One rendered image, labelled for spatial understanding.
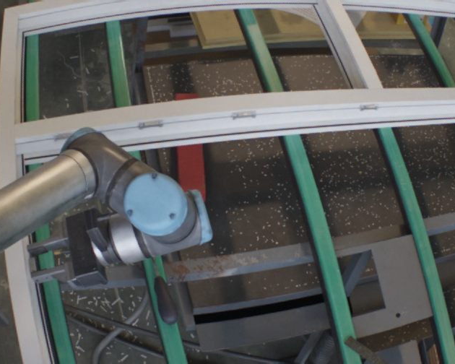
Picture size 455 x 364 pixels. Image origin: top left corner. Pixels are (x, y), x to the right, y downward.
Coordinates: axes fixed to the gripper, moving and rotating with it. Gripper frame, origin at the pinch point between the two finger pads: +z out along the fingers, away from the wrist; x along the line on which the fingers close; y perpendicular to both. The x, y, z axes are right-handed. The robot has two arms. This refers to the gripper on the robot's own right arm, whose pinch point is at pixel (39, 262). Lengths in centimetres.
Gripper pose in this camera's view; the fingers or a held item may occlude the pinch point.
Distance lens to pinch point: 153.7
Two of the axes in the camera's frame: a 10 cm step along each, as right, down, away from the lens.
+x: -2.0, -8.1, 5.5
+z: -9.5, 3.0, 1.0
